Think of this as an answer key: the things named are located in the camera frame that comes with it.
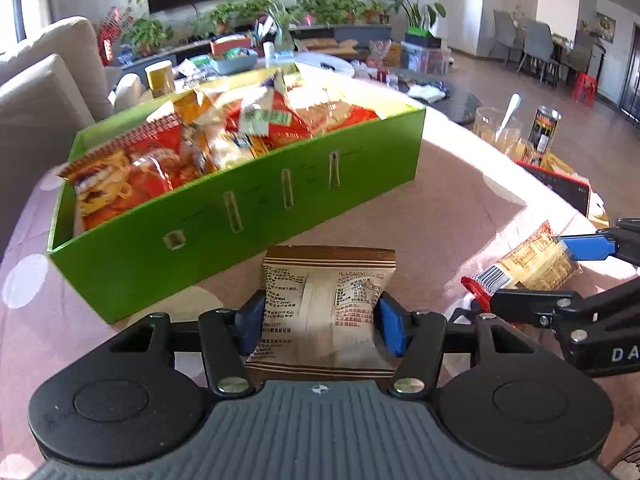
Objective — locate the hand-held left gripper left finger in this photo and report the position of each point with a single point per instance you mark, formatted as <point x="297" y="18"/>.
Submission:
<point x="250" y="325"/>

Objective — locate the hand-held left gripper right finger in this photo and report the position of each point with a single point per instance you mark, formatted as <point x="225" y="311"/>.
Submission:
<point x="392" y="327"/>

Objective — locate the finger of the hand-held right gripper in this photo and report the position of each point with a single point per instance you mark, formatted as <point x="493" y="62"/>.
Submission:
<point x="585" y="247"/>
<point x="530" y="302"/>

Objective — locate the yellow snack packet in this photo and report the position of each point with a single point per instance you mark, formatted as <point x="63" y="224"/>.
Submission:
<point x="535" y="262"/>

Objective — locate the beige brown-striped snack packet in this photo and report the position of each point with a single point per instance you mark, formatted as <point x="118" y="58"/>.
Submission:
<point x="320" y="305"/>

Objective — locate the green cardboard box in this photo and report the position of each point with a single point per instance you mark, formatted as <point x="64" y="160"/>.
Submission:
<point x="150" y="270"/>

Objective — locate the red noodle-print snack bag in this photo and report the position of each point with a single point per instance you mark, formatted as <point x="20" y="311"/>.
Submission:
<point x="125" y="180"/>

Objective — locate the clear noodle cake packet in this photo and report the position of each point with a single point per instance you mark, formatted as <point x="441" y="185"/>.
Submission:
<point x="340" y="112"/>

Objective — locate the black device with red case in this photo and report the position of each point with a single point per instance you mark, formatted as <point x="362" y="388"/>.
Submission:
<point x="560" y="187"/>

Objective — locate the pink polka-dot tablecloth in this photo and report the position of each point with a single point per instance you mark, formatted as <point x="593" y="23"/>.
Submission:
<point x="450" y="220"/>

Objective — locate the black drink can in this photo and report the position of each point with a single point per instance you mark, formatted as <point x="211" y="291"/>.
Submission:
<point x="544" y="135"/>

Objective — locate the glass cup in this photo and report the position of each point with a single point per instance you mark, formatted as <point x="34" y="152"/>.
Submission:
<point x="487" y="132"/>

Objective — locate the metal spoon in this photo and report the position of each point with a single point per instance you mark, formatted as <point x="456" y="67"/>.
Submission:
<point x="509" y="110"/>

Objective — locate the red plastic stool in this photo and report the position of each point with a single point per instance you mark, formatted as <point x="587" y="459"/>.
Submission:
<point x="584" y="87"/>

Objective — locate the dark round low table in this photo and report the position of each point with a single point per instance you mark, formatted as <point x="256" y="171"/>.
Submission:
<point x="460" y="105"/>

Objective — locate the grey dining chair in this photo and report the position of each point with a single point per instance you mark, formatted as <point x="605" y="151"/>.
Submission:
<point x="505" y="32"/>
<point x="537" y="47"/>

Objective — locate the clear storage bin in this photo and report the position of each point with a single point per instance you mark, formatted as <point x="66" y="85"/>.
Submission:
<point x="425" y="60"/>

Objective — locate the yellow canister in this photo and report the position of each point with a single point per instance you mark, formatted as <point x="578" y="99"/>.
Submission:
<point x="160" y="80"/>

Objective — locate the blue plastic basin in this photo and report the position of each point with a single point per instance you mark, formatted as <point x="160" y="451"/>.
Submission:
<point x="232" y="64"/>

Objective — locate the small white bottle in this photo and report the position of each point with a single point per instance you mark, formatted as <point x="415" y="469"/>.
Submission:
<point x="268" y="51"/>

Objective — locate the glass vase with plant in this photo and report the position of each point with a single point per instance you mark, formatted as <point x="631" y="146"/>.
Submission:
<point x="282" y="50"/>

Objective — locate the orange-red box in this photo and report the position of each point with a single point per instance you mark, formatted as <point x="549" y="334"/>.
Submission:
<point x="227" y="46"/>

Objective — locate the large leafy plant white pot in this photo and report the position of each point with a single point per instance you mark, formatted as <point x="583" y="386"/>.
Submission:
<point x="425" y="10"/>

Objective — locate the brown cardboard box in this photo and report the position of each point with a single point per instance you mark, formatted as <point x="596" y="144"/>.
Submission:
<point x="330" y="47"/>

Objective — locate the dark television cabinet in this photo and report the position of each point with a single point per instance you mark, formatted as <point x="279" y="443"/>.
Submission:
<point x="350" y="35"/>

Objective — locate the row of green potted plants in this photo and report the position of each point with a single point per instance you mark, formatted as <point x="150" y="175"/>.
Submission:
<point x="145" y="35"/>

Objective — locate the grey fabric armchair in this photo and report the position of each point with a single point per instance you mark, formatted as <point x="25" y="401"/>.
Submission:
<point x="40" y="90"/>

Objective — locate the dark framed window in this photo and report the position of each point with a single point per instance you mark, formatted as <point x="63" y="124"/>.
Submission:
<point x="10" y="5"/>

